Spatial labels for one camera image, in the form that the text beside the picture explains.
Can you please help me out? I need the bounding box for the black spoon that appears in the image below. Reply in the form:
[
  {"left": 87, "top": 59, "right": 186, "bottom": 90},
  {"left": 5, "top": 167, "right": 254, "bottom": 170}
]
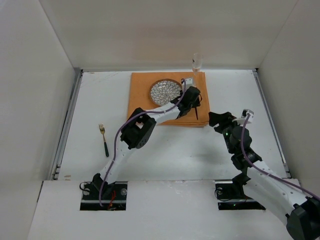
[{"left": 194, "top": 107, "right": 199, "bottom": 121}]

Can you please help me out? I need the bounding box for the patterned ceramic plate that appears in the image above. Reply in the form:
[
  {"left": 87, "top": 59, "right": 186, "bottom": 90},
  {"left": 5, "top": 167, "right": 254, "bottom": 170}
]
[{"left": 149, "top": 78, "right": 183, "bottom": 107}]

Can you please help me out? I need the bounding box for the clear wine glass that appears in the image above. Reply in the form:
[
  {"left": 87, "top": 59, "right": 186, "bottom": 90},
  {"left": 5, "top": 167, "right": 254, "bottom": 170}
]
[{"left": 192, "top": 52, "right": 204, "bottom": 80}]

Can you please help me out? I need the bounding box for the orange cloth napkin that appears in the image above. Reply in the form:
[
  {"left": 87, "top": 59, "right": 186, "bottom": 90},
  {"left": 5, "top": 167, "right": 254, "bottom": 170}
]
[{"left": 126, "top": 71, "right": 211, "bottom": 128}]

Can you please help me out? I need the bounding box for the gold fork black handle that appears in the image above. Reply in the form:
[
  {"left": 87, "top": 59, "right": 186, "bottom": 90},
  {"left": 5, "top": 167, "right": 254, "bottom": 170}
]
[{"left": 98, "top": 123, "right": 110, "bottom": 158}]

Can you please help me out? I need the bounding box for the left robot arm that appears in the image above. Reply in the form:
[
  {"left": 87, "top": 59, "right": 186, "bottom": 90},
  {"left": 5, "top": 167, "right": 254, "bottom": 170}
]
[{"left": 91, "top": 86, "right": 201, "bottom": 201}]

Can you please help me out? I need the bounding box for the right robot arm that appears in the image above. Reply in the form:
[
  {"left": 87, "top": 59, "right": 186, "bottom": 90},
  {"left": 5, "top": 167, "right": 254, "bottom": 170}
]
[{"left": 208, "top": 109, "right": 320, "bottom": 240}]

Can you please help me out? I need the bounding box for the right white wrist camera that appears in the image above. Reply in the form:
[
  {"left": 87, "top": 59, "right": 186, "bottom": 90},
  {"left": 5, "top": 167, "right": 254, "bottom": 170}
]
[{"left": 232, "top": 109, "right": 254, "bottom": 125}]

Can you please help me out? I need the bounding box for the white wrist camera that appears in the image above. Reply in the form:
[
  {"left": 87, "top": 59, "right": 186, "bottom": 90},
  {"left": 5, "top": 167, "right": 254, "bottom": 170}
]
[
  {"left": 232, "top": 109, "right": 254, "bottom": 125},
  {"left": 181, "top": 77, "right": 196, "bottom": 92}
]

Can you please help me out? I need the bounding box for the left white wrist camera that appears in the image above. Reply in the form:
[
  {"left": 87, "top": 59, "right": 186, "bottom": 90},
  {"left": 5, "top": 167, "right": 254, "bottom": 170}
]
[{"left": 181, "top": 77, "right": 196, "bottom": 92}]

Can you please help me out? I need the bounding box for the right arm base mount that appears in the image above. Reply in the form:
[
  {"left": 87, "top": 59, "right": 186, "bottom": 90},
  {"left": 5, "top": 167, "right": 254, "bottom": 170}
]
[{"left": 214, "top": 180, "right": 266, "bottom": 211}]

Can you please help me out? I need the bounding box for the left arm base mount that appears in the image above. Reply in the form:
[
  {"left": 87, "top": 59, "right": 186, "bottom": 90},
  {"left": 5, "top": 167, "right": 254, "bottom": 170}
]
[{"left": 79, "top": 181, "right": 128, "bottom": 211}]

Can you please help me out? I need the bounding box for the aluminium table edge rail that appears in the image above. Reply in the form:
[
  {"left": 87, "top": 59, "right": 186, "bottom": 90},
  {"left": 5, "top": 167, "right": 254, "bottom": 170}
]
[{"left": 47, "top": 67, "right": 84, "bottom": 181}]

